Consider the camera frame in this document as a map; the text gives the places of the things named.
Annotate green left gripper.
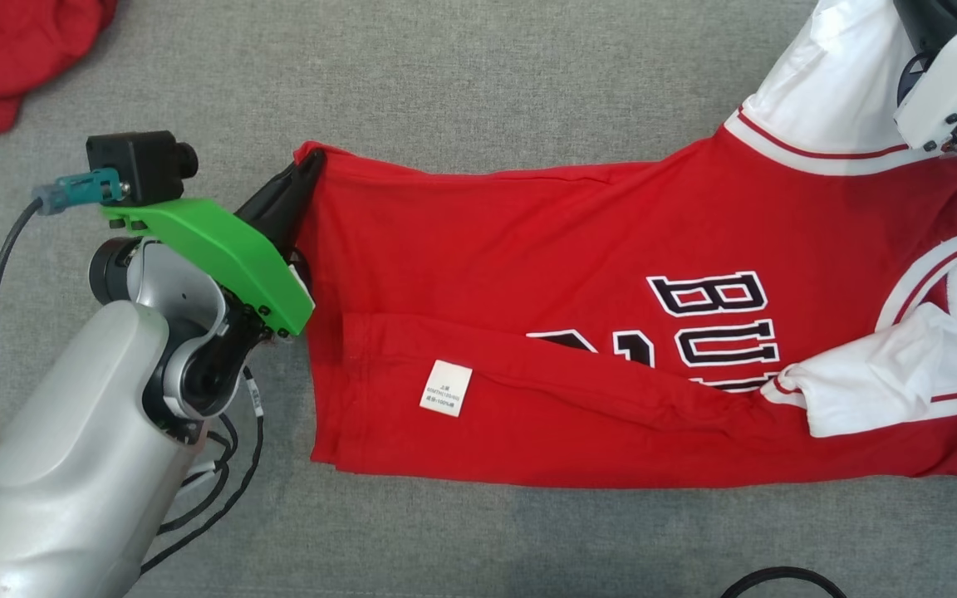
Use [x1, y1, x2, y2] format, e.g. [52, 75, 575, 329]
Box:
[101, 149, 327, 338]

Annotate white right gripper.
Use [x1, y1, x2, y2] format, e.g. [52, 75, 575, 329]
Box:
[896, 4, 957, 279]

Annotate red white basketball jersey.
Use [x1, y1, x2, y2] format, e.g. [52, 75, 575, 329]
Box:
[292, 0, 957, 489]

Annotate red basketball shorts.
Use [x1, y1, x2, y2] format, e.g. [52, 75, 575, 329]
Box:
[0, 0, 120, 154]

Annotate left camera cable teal plug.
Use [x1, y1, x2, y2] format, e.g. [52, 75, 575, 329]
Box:
[0, 169, 126, 453]

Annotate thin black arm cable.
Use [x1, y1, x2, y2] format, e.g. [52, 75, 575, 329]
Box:
[140, 365, 266, 574]

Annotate thick black cable loop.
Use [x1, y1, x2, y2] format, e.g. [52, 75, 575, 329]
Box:
[722, 567, 849, 598]

